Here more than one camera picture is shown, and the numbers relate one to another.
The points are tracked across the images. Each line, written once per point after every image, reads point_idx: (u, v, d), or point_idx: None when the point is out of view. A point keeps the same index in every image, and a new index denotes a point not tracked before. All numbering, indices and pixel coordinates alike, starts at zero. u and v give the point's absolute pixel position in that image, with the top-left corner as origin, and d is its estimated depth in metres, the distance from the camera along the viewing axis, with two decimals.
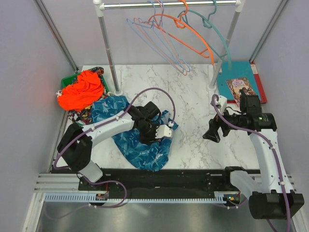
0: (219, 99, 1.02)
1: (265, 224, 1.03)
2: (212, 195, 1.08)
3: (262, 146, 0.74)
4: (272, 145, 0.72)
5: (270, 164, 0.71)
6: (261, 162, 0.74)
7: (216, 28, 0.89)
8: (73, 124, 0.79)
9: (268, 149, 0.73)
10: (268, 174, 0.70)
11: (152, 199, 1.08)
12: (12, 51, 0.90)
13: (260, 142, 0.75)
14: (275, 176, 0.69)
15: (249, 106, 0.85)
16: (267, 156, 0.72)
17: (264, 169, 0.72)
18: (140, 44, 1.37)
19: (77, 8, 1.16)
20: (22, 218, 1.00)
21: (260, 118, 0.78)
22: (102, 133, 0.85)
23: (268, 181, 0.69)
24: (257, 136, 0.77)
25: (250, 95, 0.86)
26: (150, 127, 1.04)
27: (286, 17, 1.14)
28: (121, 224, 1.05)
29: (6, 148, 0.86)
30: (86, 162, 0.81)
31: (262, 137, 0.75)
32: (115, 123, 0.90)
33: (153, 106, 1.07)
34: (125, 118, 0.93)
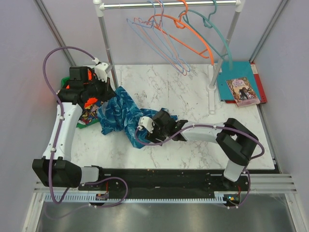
0: (142, 120, 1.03)
1: (264, 224, 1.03)
2: (212, 195, 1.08)
3: (191, 132, 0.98)
4: (193, 124, 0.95)
5: (204, 131, 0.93)
6: (202, 136, 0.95)
7: (216, 28, 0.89)
8: (35, 161, 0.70)
9: (193, 128, 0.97)
10: (208, 134, 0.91)
11: (151, 199, 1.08)
12: (12, 51, 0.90)
13: (188, 131, 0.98)
14: (210, 129, 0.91)
15: (166, 123, 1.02)
16: (199, 130, 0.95)
17: (206, 136, 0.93)
18: (140, 44, 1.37)
19: (77, 8, 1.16)
20: (22, 217, 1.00)
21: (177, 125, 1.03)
22: (64, 143, 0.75)
23: (211, 135, 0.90)
24: (183, 132, 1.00)
25: (161, 115, 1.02)
26: (95, 86, 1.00)
27: (286, 17, 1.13)
28: (121, 224, 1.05)
29: (6, 148, 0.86)
30: (78, 172, 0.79)
31: (185, 128, 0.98)
32: (65, 123, 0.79)
33: (75, 71, 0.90)
34: (68, 109, 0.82)
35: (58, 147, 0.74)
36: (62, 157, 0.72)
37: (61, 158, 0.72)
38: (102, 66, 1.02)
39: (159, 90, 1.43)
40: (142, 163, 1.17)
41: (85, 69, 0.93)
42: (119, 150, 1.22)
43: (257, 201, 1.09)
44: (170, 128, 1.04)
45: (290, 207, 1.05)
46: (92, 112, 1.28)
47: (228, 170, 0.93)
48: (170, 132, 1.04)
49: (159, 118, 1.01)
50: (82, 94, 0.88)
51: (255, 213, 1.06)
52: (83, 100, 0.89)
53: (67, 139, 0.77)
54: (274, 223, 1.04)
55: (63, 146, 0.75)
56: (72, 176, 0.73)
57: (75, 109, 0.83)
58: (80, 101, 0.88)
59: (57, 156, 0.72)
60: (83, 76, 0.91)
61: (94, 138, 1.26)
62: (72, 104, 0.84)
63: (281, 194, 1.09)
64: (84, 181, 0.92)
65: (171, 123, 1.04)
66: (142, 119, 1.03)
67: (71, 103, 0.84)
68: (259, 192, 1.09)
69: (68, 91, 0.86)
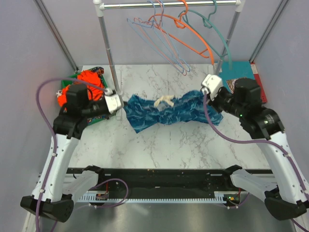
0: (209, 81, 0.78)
1: (265, 224, 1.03)
2: (212, 195, 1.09)
3: (276, 156, 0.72)
4: (287, 154, 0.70)
5: (288, 177, 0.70)
6: (277, 169, 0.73)
7: (215, 28, 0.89)
8: (24, 198, 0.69)
9: (283, 157, 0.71)
10: (288, 185, 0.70)
11: (151, 199, 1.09)
12: (12, 51, 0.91)
13: (273, 151, 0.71)
14: (296, 184, 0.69)
15: (252, 102, 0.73)
16: (285, 166, 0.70)
17: (282, 179, 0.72)
18: (141, 44, 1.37)
19: (77, 8, 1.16)
20: (22, 217, 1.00)
21: (266, 122, 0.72)
22: (54, 183, 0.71)
23: (291, 191, 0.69)
24: (268, 145, 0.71)
25: (253, 89, 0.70)
26: (95, 108, 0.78)
27: (286, 17, 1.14)
28: (121, 224, 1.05)
29: (6, 149, 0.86)
30: (70, 204, 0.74)
31: (275, 147, 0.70)
32: (57, 160, 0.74)
33: (71, 96, 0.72)
34: (62, 144, 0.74)
35: (48, 188, 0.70)
36: (50, 198, 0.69)
37: (49, 200, 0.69)
38: (111, 106, 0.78)
39: (159, 89, 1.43)
40: (141, 163, 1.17)
41: (83, 93, 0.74)
42: (119, 150, 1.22)
43: (257, 201, 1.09)
44: (252, 111, 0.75)
45: None
46: None
47: (237, 182, 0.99)
48: (247, 119, 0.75)
49: (247, 89, 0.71)
50: (79, 123, 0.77)
51: (255, 213, 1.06)
52: (79, 130, 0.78)
53: (58, 177, 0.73)
54: (275, 223, 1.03)
55: (53, 186, 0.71)
56: (61, 216, 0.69)
57: (70, 144, 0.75)
58: (76, 132, 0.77)
59: (45, 198, 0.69)
60: (81, 102, 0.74)
61: (94, 138, 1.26)
62: (66, 137, 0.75)
63: None
64: (84, 193, 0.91)
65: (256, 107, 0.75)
66: (210, 79, 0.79)
67: (66, 135, 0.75)
68: None
69: (65, 120, 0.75)
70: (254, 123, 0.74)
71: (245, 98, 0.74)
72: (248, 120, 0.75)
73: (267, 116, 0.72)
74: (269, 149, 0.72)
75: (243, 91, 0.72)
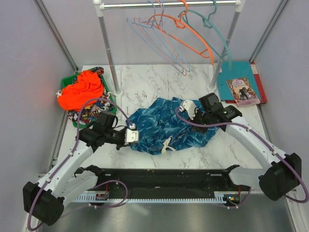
0: (184, 104, 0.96)
1: (265, 224, 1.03)
2: (212, 195, 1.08)
3: (242, 133, 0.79)
4: (248, 128, 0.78)
5: (258, 145, 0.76)
6: (247, 144, 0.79)
7: (215, 28, 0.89)
8: (28, 184, 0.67)
9: (246, 131, 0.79)
10: (260, 152, 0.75)
11: (151, 199, 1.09)
12: (12, 51, 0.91)
13: (237, 130, 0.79)
14: (266, 150, 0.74)
15: (213, 105, 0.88)
16: (252, 138, 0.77)
17: (255, 151, 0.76)
18: (140, 44, 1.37)
19: (77, 8, 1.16)
20: (22, 218, 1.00)
21: (225, 112, 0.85)
22: (61, 178, 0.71)
23: (264, 157, 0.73)
24: (230, 125, 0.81)
25: (209, 95, 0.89)
26: (114, 136, 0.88)
27: (286, 17, 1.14)
28: (121, 224, 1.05)
29: (6, 149, 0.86)
30: (61, 209, 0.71)
31: (237, 125, 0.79)
32: (71, 160, 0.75)
33: (103, 119, 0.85)
34: (80, 148, 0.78)
35: (53, 181, 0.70)
36: (52, 191, 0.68)
37: (50, 192, 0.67)
38: (129, 137, 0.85)
39: (159, 89, 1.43)
40: (141, 164, 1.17)
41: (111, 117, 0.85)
42: (119, 150, 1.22)
43: (257, 201, 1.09)
44: (215, 111, 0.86)
45: (290, 208, 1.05)
46: (92, 112, 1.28)
47: (234, 174, 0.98)
48: (213, 115, 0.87)
49: (204, 96, 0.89)
50: (99, 138, 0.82)
51: (255, 213, 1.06)
52: (97, 144, 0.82)
53: (66, 174, 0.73)
54: (275, 223, 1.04)
55: (59, 181, 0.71)
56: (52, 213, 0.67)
57: (86, 151, 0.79)
58: (94, 145, 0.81)
59: (47, 188, 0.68)
60: (108, 123, 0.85)
61: None
62: (86, 145, 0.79)
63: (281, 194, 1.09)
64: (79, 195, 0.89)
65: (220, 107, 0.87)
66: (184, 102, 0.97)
67: (85, 143, 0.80)
68: (259, 193, 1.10)
69: (90, 132, 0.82)
70: (218, 117, 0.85)
71: (205, 105, 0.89)
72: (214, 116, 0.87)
73: (225, 108, 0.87)
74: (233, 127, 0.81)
75: (202, 98, 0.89)
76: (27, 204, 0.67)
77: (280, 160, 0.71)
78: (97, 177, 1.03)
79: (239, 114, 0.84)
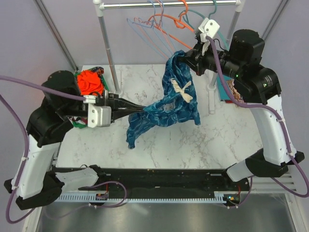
0: (209, 27, 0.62)
1: (265, 224, 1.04)
2: (212, 195, 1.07)
3: (269, 123, 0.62)
4: (280, 119, 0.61)
5: (278, 141, 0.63)
6: (265, 134, 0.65)
7: (216, 28, 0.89)
8: (6, 182, 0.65)
9: (275, 122, 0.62)
10: (276, 149, 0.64)
11: (151, 199, 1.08)
12: (12, 51, 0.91)
13: (266, 117, 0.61)
14: (284, 148, 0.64)
15: (251, 61, 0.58)
16: (275, 132, 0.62)
17: (270, 144, 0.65)
18: (140, 44, 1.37)
19: (76, 8, 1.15)
20: (22, 218, 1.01)
21: (266, 85, 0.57)
22: (26, 184, 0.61)
23: (278, 154, 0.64)
24: (263, 109, 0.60)
25: (259, 44, 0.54)
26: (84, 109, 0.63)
27: (286, 17, 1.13)
28: (121, 224, 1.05)
29: (6, 150, 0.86)
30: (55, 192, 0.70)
31: (270, 112, 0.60)
32: (29, 165, 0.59)
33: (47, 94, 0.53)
34: (33, 150, 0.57)
35: (21, 187, 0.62)
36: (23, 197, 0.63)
37: (21, 197, 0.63)
38: (88, 120, 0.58)
39: (159, 89, 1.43)
40: (141, 164, 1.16)
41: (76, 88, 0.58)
42: (119, 150, 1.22)
43: (257, 201, 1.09)
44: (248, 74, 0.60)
45: (289, 207, 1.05)
46: None
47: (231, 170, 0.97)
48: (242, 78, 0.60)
49: (252, 45, 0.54)
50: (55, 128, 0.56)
51: (255, 212, 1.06)
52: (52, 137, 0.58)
53: (32, 178, 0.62)
54: (274, 223, 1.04)
55: (25, 187, 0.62)
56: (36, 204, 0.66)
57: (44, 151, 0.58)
58: (48, 137, 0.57)
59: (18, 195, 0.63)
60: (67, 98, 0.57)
61: (94, 138, 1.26)
62: (37, 146, 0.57)
63: (281, 194, 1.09)
64: (77, 188, 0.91)
65: (255, 69, 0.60)
66: (208, 23, 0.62)
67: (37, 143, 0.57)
68: (259, 192, 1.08)
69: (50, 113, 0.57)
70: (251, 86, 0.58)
71: (243, 54, 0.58)
72: (244, 81, 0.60)
73: (265, 76, 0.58)
74: (263, 113, 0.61)
75: (250, 47, 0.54)
76: None
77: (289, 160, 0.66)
78: (97, 178, 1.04)
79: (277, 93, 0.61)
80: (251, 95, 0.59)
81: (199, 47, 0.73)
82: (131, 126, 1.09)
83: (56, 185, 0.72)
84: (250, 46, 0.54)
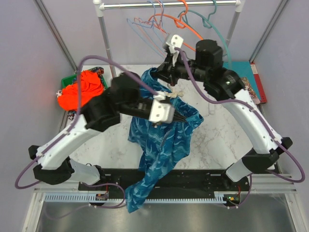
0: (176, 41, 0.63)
1: (265, 225, 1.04)
2: (212, 195, 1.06)
3: (245, 114, 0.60)
4: (253, 108, 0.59)
5: (259, 129, 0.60)
6: (245, 125, 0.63)
7: (215, 28, 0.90)
8: (31, 148, 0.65)
9: (249, 112, 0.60)
10: (260, 137, 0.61)
11: (151, 199, 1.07)
12: (12, 51, 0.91)
13: (239, 109, 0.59)
14: (267, 135, 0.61)
15: (215, 64, 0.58)
16: (253, 121, 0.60)
17: (253, 135, 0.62)
18: (140, 44, 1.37)
19: (76, 8, 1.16)
20: (22, 217, 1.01)
21: (229, 83, 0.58)
22: (52, 156, 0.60)
23: (264, 143, 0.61)
24: (234, 104, 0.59)
25: (215, 51, 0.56)
26: (141, 108, 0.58)
27: (286, 17, 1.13)
28: (121, 224, 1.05)
29: (6, 149, 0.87)
30: (65, 176, 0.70)
31: (240, 104, 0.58)
32: (65, 141, 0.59)
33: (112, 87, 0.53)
34: (78, 128, 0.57)
35: (46, 157, 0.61)
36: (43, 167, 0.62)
37: (42, 167, 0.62)
38: (152, 114, 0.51)
39: None
40: None
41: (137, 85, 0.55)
42: (119, 150, 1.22)
43: (257, 200, 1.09)
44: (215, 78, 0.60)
45: (290, 208, 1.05)
46: None
47: (230, 170, 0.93)
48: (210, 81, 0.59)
49: (210, 52, 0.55)
50: (106, 119, 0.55)
51: (255, 213, 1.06)
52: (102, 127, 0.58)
53: (62, 153, 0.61)
54: (275, 223, 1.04)
55: (50, 158, 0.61)
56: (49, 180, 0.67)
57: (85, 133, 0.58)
58: (98, 126, 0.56)
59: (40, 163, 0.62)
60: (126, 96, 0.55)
61: (94, 138, 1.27)
62: (84, 126, 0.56)
63: (281, 194, 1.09)
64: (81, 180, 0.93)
65: (219, 72, 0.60)
66: (174, 38, 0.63)
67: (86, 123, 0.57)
68: (259, 192, 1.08)
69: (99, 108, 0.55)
70: (218, 88, 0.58)
71: (206, 61, 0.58)
72: (211, 83, 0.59)
73: (228, 77, 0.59)
74: (234, 107, 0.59)
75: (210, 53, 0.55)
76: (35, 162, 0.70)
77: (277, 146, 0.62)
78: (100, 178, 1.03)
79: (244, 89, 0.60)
80: (219, 96, 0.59)
81: (170, 58, 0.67)
82: (159, 162, 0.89)
83: (68, 169, 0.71)
84: (211, 54, 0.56)
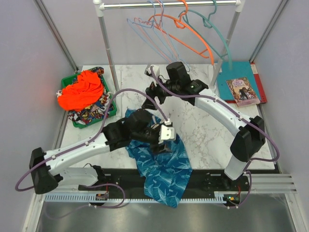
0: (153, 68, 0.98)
1: (265, 225, 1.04)
2: (212, 195, 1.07)
3: (210, 104, 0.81)
4: (215, 98, 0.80)
5: (225, 112, 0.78)
6: (217, 115, 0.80)
7: (216, 28, 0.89)
8: (38, 149, 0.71)
9: (213, 102, 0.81)
10: (228, 119, 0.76)
11: (152, 199, 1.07)
12: (12, 51, 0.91)
13: (205, 102, 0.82)
14: (233, 117, 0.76)
15: (181, 77, 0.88)
16: (217, 107, 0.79)
17: (223, 119, 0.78)
18: (140, 44, 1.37)
19: (77, 7, 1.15)
20: (22, 218, 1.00)
21: (192, 87, 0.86)
22: (65, 161, 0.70)
23: (231, 123, 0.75)
24: (199, 98, 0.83)
25: (178, 66, 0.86)
26: (147, 134, 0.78)
27: (286, 17, 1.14)
28: (121, 224, 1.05)
29: (6, 149, 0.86)
30: (53, 187, 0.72)
31: (204, 97, 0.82)
32: (83, 149, 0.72)
33: (132, 119, 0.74)
34: (98, 141, 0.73)
35: (58, 160, 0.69)
36: (50, 169, 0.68)
37: (48, 169, 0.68)
38: (164, 133, 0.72)
39: None
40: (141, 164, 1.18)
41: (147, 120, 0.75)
42: (119, 150, 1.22)
43: (257, 200, 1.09)
44: (183, 85, 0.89)
45: (290, 208, 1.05)
46: (92, 112, 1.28)
47: (228, 168, 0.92)
48: (181, 89, 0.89)
49: (175, 68, 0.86)
50: (122, 141, 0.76)
51: (255, 213, 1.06)
52: (117, 146, 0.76)
53: (72, 160, 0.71)
54: (274, 223, 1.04)
55: (63, 162, 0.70)
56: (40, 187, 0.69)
57: (103, 148, 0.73)
58: (113, 145, 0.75)
59: (48, 164, 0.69)
60: (138, 126, 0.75)
61: None
62: (105, 142, 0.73)
63: (281, 194, 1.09)
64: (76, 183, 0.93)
65: (187, 81, 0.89)
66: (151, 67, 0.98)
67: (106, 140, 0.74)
68: (259, 192, 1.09)
69: (116, 133, 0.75)
70: (187, 93, 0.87)
71: (174, 75, 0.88)
72: (182, 91, 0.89)
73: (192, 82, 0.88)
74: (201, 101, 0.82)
75: (173, 69, 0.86)
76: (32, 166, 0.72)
77: (245, 124, 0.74)
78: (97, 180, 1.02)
79: (205, 86, 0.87)
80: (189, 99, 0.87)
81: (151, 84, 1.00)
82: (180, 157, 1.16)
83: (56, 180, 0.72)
84: (175, 69, 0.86)
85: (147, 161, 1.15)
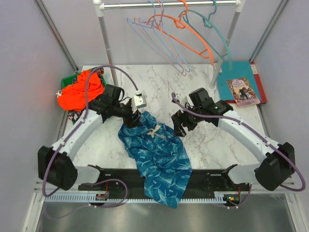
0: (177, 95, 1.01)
1: (265, 225, 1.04)
2: (212, 195, 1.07)
3: (235, 127, 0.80)
4: (240, 122, 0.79)
5: (250, 137, 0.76)
6: (242, 138, 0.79)
7: (216, 28, 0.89)
8: (42, 148, 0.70)
9: (239, 125, 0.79)
10: (254, 144, 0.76)
11: (151, 199, 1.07)
12: (12, 51, 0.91)
13: (230, 124, 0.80)
14: (259, 141, 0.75)
15: (203, 100, 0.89)
16: (242, 130, 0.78)
17: (248, 143, 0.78)
18: (140, 44, 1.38)
19: (76, 7, 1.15)
20: (22, 218, 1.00)
21: (217, 107, 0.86)
22: (75, 142, 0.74)
23: (259, 148, 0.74)
24: (222, 120, 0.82)
25: (199, 91, 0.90)
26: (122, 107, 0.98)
27: (286, 17, 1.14)
28: (121, 224, 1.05)
29: (6, 149, 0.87)
30: (74, 175, 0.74)
31: (229, 119, 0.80)
32: (83, 126, 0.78)
33: (110, 90, 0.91)
34: (91, 115, 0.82)
35: (68, 144, 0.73)
36: (67, 152, 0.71)
37: (66, 153, 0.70)
38: (137, 100, 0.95)
39: (159, 89, 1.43)
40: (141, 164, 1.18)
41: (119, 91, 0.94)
42: (119, 150, 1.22)
43: (257, 200, 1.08)
44: (206, 107, 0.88)
45: (290, 208, 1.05)
46: None
47: (233, 173, 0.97)
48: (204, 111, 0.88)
49: (196, 93, 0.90)
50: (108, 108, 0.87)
51: (255, 213, 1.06)
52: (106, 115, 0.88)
53: (79, 140, 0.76)
54: (275, 223, 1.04)
55: (73, 144, 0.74)
56: (64, 176, 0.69)
57: (97, 119, 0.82)
58: (104, 114, 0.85)
59: (63, 151, 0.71)
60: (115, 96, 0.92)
61: (94, 138, 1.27)
62: (96, 113, 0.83)
63: (281, 194, 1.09)
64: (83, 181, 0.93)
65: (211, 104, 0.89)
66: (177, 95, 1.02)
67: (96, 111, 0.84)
68: (259, 192, 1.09)
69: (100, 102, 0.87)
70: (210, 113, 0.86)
71: (196, 100, 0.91)
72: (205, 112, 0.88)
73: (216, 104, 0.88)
74: (225, 123, 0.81)
75: (193, 94, 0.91)
76: (41, 169, 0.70)
77: (273, 151, 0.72)
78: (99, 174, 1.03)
79: (230, 108, 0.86)
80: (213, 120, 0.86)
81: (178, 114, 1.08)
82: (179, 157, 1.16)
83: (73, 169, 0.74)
84: (196, 94, 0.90)
85: (147, 162, 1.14)
